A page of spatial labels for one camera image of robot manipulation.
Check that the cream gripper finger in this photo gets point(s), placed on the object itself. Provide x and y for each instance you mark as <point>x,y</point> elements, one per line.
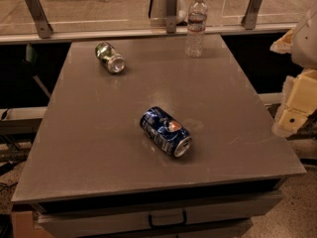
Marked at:
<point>283,45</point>
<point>298,103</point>

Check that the blue pepsi can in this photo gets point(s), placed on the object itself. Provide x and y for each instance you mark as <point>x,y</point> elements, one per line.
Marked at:
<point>168,134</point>

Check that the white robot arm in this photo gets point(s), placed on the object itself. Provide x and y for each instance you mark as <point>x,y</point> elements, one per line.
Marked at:
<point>304,42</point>

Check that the clear plastic water bottle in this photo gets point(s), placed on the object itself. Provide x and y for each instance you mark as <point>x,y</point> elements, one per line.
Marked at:
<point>196,24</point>

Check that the green soda can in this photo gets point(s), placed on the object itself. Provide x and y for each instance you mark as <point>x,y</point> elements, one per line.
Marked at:
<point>110,58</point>

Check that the middle metal rail bracket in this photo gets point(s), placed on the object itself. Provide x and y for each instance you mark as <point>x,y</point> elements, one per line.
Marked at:
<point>170,10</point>

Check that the left metal rail bracket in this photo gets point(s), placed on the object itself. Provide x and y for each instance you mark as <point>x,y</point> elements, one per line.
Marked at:
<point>44,29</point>

